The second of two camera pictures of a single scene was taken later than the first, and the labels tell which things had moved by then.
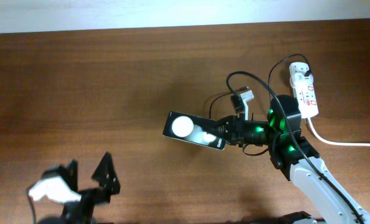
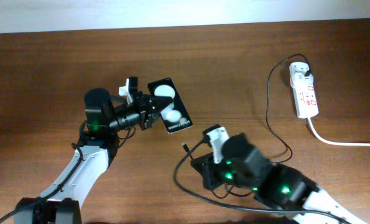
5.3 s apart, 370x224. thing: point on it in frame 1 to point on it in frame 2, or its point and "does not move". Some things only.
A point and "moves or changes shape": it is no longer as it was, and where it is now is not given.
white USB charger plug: [300, 80] does not move
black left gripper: [111, 185] to [147, 112]
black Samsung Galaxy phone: [194, 129] to [175, 116]
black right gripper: [234, 122] to [212, 170]
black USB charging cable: [308, 72] moves or changes shape
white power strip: [305, 94] does not move
